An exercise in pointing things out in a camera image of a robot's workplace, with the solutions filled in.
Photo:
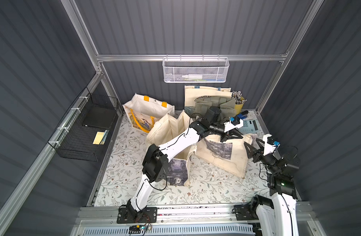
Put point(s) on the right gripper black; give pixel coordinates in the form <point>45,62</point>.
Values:
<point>258,152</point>

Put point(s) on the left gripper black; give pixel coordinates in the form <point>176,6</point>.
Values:
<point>227,132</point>

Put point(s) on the cream canvas bag painting print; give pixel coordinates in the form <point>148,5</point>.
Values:
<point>230,156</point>

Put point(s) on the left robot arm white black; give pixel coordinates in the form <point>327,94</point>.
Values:
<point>157,158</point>

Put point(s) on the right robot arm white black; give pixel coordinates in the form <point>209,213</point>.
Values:
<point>276,214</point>

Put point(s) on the olive green tote bag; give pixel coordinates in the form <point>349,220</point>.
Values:
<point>226,105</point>

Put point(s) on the cream tote bag black lettering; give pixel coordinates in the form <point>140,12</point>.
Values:
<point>191,93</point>

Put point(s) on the open cream canvas bag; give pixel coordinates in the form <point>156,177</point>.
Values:
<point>168,129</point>

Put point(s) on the light blue calculator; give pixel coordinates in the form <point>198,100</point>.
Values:
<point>249,127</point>

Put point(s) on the blue stapler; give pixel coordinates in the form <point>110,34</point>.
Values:
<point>243,115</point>

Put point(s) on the yellow pen holder cup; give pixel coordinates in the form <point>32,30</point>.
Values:
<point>239,101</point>

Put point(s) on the floral table mat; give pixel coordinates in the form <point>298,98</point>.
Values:
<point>209,184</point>

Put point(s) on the white bottle in basket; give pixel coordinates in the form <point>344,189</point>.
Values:
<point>193,77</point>

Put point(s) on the black notebook in basket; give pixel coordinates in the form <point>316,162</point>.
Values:
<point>99,117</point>

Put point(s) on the yellow sticky note pad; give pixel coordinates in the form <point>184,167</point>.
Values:
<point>98,138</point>

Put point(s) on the small green circuit board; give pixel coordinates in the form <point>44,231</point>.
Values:
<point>137,229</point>

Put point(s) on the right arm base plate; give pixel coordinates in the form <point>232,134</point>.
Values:
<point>243,212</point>

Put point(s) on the white wire mesh basket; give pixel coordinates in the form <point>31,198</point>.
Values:
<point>213,69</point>

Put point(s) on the white tote bag yellow handles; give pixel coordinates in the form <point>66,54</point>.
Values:
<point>143,111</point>

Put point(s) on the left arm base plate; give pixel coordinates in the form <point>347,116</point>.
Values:
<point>127,215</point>

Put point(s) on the black wire wall basket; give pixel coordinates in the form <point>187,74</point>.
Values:
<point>76,141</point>

